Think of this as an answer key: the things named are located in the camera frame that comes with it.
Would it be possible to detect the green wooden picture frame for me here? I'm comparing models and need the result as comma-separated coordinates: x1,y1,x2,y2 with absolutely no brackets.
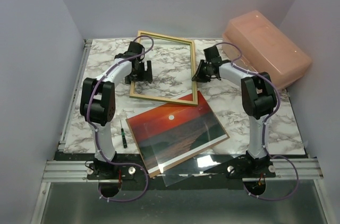
130,30,198,106

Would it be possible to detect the sunset photo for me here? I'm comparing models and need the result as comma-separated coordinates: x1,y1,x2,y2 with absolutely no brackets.
126,92,230,177

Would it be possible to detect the clear acrylic sheet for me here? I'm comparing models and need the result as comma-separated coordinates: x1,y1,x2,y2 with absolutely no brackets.
138,117,253,187

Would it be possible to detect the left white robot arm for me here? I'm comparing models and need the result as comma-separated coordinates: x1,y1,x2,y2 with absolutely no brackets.
80,50,152,179

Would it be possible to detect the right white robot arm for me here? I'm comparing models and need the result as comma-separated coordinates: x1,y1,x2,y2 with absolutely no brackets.
192,45,280,179

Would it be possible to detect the pink plastic storage box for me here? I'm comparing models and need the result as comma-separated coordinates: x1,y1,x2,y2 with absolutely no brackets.
223,10,312,89

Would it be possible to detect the small green screwdriver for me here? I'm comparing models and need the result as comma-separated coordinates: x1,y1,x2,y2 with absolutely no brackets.
120,120,128,149

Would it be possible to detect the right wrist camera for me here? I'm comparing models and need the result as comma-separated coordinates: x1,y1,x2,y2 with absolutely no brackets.
203,46,222,63

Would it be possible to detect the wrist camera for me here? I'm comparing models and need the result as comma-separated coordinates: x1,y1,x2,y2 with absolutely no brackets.
203,46,222,63
127,41,145,56

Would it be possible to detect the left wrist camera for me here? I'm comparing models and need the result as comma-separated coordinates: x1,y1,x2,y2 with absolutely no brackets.
127,41,145,56

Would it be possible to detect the aluminium rail frame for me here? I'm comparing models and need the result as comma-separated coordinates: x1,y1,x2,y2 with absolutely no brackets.
29,39,92,223

